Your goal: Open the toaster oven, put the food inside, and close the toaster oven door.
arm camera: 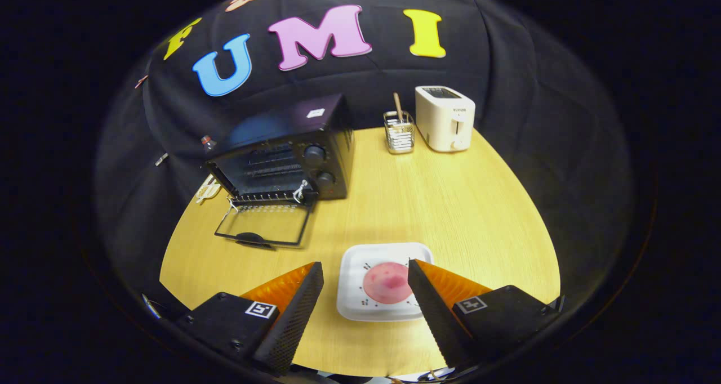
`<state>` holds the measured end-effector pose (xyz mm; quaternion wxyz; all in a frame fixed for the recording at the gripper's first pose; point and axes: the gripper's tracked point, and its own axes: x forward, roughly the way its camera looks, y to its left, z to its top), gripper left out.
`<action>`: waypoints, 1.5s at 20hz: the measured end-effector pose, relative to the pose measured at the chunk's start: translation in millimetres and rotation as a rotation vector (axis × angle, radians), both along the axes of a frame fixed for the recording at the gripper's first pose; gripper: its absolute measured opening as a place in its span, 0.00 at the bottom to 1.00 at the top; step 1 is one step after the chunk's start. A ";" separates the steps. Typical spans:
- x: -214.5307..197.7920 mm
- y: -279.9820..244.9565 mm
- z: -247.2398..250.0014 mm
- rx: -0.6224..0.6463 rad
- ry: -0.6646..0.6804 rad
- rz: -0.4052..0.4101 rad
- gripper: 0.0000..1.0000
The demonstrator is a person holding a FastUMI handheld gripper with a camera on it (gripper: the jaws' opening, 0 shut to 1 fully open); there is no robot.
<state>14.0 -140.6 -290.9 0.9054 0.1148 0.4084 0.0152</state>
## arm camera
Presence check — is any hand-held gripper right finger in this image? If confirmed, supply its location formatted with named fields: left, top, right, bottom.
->
left=407, top=259, right=567, bottom=373

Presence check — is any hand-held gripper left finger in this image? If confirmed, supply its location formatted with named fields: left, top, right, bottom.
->
left=175, top=261, right=325, bottom=377

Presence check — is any pink ham slice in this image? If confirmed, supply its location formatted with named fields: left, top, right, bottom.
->
left=362, top=261, right=415, bottom=305

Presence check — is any white square plate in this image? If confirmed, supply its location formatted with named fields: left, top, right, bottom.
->
left=336, top=242, right=434, bottom=323

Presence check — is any black toaster oven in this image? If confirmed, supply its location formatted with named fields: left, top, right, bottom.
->
left=204, top=93, right=357, bottom=251

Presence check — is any white pop-up toaster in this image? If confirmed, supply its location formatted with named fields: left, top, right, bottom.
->
left=415, top=85, right=477, bottom=153

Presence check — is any divided snack plate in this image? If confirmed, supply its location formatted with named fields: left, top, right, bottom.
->
left=195, top=176, right=221, bottom=204

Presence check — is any black backdrop cloth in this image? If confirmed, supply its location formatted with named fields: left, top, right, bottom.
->
left=96, top=0, right=637, bottom=317

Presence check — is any metal wire utensil holder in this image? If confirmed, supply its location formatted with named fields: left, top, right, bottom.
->
left=383, top=110, right=416, bottom=155

